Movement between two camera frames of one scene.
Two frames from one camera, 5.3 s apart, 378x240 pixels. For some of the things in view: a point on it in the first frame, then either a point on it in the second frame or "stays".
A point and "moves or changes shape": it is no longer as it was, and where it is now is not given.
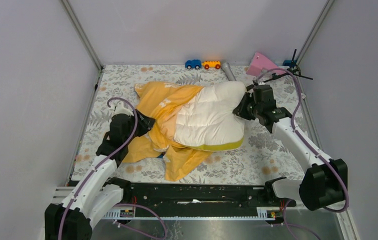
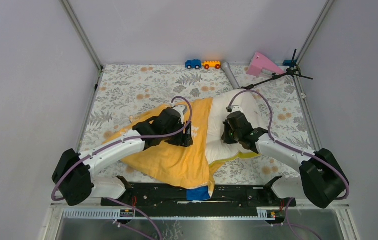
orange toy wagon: x=207 y=64 stays
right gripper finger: x=244 y=108 → x=228 y=135
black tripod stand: x=293 y=70 stays
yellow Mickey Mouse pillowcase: x=160 y=101 moves or changes shape
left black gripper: x=145 y=123 → x=184 y=140
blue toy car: x=193 y=63 stays
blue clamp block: x=288 y=63 stays
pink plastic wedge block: x=259 y=62 stays
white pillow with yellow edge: x=206 y=120 moves or changes shape
